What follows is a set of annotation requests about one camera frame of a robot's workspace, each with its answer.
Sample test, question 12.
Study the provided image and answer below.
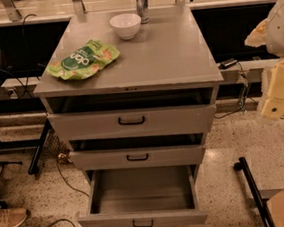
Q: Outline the black floor cable left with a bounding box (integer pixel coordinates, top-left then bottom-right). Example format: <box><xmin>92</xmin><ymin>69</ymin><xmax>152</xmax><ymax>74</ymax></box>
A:
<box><xmin>18</xmin><ymin>147</ymin><xmax>94</xmax><ymax>227</ymax></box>

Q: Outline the tan sneaker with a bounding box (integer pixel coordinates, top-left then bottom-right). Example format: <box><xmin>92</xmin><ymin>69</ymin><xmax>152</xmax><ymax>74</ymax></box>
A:
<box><xmin>0</xmin><ymin>207</ymin><xmax>27</xmax><ymax>227</ymax></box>

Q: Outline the grey drawer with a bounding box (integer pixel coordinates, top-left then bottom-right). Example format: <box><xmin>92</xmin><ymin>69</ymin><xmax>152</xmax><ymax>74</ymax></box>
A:
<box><xmin>78</xmin><ymin>165</ymin><xmax>207</xmax><ymax>227</ymax></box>
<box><xmin>69</xmin><ymin>133</ymin><xmax>205</xmax><ymax>170</ymax></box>
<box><xmin>48</xmin><ymin>92</ymin><xmax>216</xmax><ymax>141</ymax></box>

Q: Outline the grey middle drawer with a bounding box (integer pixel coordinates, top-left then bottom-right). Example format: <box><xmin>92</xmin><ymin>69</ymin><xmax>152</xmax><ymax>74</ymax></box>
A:
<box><xmin>69</xmin><ymin>133</ymin><xmax>205</xmax><ymax>170</ymax></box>

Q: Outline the grey bottom drawer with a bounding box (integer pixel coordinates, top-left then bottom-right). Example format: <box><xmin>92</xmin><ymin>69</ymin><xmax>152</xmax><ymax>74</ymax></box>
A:
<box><xmin>78</xmin><ymin>165</ymin><xmax>207</xmax><ymax>227</ymax></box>

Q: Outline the grey drawer cabinet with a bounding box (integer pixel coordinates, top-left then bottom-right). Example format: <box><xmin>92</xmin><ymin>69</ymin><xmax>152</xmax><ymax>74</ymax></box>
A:
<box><xmin>25</xmin><ymin>0</ymin><xmax>235</xmax><ymax>199</ymax></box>

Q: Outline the black metal stand leg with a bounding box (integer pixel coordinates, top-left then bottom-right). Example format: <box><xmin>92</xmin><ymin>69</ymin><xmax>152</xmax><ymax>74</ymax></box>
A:
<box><xmin>233</xmin><ymin>157</ymin><xmax>275</xmax><ymax>227</ymax></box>

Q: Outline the green chip bag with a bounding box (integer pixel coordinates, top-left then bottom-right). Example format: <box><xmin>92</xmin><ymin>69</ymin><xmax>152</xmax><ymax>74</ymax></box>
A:
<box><xmin>46</xmin><ymin>40</ymin><xmax>120</xmax><ymax>81</ymax></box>

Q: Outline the black cable right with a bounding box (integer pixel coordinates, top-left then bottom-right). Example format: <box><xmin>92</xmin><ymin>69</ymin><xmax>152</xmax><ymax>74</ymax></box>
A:
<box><xmin>209</xmin><ymin>57</ymin><xmax>284</xmax><ymax>127</ymax></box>

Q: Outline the silver drink can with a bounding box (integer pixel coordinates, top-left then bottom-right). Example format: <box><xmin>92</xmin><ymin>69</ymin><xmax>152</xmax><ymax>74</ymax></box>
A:
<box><xmin>136</xmin><ymin>0</ymin><xmax>149</xmax><ymax>24</ymax></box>

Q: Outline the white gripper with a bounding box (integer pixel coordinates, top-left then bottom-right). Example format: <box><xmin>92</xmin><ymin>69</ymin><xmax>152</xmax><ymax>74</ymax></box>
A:
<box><xmin>245</xmin><ymin>19</ymin><xmax>284</xmax><ymax>123</ymax></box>

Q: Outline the grey top drawer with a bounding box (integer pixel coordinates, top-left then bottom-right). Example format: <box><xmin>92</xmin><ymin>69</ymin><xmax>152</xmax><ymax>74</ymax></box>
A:
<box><xmin>48</xmin><ymin>92</ymin><xmax>216</xmax><ymax>141</ymax></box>

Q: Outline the black table leg frame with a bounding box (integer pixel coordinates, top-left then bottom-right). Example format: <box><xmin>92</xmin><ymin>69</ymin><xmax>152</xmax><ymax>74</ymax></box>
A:
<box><xmin>0</xmin><ymin>113</ymin><xmax>51</xmax><ymax>175</ymax></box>

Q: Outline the white bowl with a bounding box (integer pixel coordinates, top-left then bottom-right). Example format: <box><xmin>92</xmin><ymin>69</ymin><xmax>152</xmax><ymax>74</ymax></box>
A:
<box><xmin>109</xmin><ymin>13</ymin><xmax>141</xmax><ymax>40</ymax></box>

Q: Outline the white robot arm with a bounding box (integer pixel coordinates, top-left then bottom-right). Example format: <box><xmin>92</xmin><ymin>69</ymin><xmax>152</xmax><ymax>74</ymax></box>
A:
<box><xmin>245</xmin><ymin>0</ymin><xmax>284</xmax><ymax>120</ymax></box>

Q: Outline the black power adapter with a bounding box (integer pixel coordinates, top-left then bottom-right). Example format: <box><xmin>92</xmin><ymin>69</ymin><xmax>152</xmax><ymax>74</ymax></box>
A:
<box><xmin>219</xmin><ymin>58</ymin><xmax>237</xmax><ymax>70</ymax></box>

